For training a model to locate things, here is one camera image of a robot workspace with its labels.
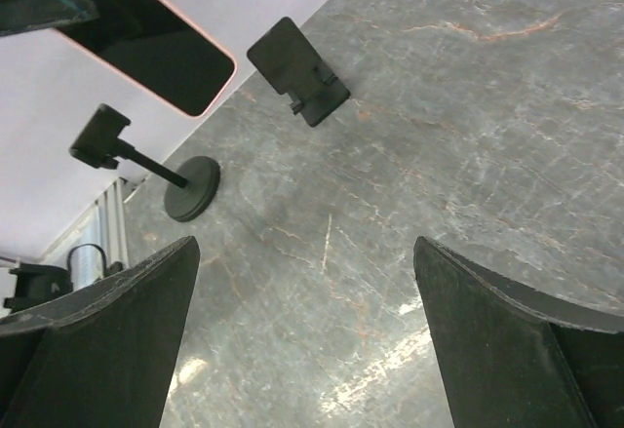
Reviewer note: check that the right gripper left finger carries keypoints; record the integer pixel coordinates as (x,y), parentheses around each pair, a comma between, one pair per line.
(103,356)

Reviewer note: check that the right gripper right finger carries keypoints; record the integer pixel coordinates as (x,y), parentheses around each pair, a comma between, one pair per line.
(512,356)

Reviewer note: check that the black round base phone holder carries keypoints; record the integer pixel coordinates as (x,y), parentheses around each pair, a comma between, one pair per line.
(191,188)

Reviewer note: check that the aluminium frame front rail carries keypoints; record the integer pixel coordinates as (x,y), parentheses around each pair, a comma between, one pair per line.
(96,242)

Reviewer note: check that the black folding phone stand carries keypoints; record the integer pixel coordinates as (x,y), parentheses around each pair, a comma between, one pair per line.
(290,64)

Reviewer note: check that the pink case smartphone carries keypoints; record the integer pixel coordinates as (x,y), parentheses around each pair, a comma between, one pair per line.
(158,49)

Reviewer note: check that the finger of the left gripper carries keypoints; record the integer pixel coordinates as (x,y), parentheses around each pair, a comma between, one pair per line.
(20,16)

